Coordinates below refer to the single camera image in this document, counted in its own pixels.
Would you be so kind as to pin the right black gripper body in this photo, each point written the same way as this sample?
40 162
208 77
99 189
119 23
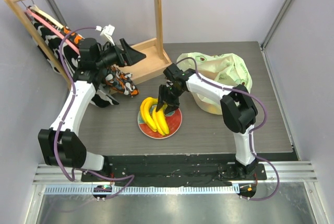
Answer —
168 96

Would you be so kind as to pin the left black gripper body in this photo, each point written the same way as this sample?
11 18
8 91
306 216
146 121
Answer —
112 56

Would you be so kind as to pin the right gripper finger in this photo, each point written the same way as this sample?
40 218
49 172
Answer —
171 106
161 97

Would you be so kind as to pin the fake yellow bananas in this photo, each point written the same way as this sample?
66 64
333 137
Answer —
145 112
160 121

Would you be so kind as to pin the pale yellow plastic bag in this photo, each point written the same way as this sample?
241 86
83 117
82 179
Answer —
228 69

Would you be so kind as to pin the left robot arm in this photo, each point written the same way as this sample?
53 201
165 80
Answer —
60 143

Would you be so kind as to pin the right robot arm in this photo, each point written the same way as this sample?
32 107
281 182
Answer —
238 109

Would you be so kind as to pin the fake yellow fruit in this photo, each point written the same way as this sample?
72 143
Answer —
213 109

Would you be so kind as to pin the red and teal plate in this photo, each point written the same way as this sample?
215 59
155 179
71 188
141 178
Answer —
173 120

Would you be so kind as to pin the orange patterned garment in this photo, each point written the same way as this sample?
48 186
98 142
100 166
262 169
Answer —
113 77

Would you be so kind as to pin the zebra print garment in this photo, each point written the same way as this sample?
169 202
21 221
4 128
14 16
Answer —
102 97

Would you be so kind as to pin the pink clothes hanger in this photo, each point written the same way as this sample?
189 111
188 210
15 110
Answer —
52 30

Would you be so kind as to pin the cream clothes hanger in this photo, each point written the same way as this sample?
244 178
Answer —
43 17

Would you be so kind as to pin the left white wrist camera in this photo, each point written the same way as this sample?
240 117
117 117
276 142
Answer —
106 33

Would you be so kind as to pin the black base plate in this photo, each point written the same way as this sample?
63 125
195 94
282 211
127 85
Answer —
192 170

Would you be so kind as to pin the aluminium frame rail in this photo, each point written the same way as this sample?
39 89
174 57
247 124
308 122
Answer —
56 11

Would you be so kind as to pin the slotted cable duct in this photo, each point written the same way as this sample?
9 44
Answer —
82 189

